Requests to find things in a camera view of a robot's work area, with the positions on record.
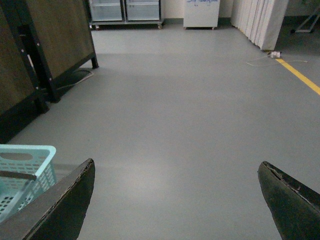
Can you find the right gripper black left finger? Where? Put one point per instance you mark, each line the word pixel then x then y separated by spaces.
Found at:
pixel 58 213

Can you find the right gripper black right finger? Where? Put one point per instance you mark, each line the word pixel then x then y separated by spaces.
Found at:
pixel 295 208

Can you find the light blue plastic basket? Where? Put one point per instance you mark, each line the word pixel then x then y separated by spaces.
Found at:
pixel 26 172

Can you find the white power strip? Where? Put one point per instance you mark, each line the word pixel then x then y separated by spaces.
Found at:
pixel 274 54

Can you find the dark wooden display stand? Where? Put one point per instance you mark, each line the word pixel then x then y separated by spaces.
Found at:
pixel 42 42

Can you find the white folding partition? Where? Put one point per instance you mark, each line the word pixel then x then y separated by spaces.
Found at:
pixel 259 20

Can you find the glass door refrigerator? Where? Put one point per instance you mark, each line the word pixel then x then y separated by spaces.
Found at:
pixel 125 12

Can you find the white cabinet on wheels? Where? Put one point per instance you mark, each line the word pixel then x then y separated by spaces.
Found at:
pixel 201 13

